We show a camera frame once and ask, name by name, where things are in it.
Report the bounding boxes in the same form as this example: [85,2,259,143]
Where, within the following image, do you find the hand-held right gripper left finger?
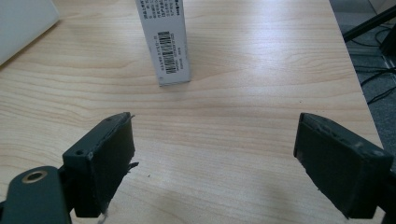
[62,111,140,218]

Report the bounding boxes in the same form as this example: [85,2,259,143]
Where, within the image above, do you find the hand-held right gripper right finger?
[292,112,394,220]

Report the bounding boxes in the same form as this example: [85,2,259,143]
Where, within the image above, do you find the white barcode carton box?
[134,0,192,88]

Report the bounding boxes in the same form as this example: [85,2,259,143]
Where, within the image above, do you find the black metal stand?
[342,5,396,57]

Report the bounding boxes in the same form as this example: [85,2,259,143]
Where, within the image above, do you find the white flat box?
[0,0,61,67]

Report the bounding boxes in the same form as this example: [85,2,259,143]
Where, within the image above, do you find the black cable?
[354,27,396,105]

